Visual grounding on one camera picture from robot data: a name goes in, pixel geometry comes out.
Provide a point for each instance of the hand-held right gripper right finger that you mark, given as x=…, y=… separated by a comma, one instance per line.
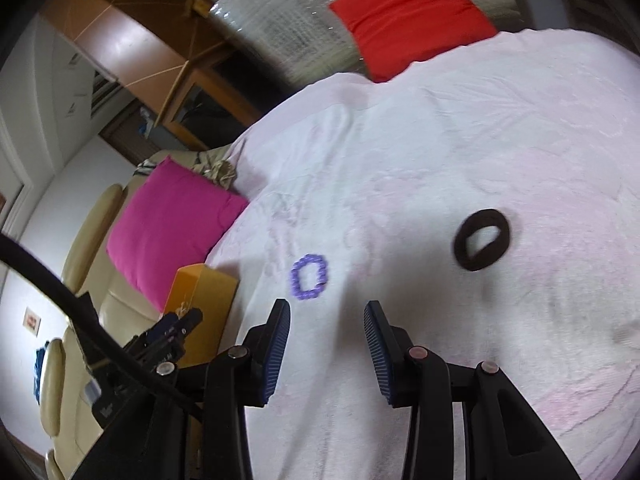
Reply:
x=378, y=352

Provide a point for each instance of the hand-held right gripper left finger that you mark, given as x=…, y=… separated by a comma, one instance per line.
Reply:
x=277, y=350

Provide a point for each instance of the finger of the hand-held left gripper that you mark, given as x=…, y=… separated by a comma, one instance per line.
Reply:
x=187, y=319
x=165, y=346

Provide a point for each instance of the orange jewelry box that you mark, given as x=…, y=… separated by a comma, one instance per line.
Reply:
x=210, y=300

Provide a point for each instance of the blue cloth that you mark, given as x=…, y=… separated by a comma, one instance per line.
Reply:
x=40, y=365

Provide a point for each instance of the pink cushion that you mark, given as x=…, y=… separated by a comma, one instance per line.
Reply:
x=170, y=230

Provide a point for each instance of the beige sofa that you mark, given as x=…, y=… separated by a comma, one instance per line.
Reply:
x=85, y=255

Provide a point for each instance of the patterned crumpled cloth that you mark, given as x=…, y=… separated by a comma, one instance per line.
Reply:
x=220, y=170

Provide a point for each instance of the white fleece blanket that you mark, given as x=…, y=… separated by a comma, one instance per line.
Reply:
x=450, y=135

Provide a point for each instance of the wooden side table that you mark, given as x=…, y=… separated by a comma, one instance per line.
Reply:
x=200, y=85

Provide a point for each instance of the silver foil mat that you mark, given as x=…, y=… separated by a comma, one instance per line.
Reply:
x=280, y=25

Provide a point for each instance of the red cushion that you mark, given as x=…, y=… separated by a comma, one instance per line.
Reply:
x=410, y=15

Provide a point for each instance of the small wall picture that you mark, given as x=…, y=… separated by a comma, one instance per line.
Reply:
x=31, y=321

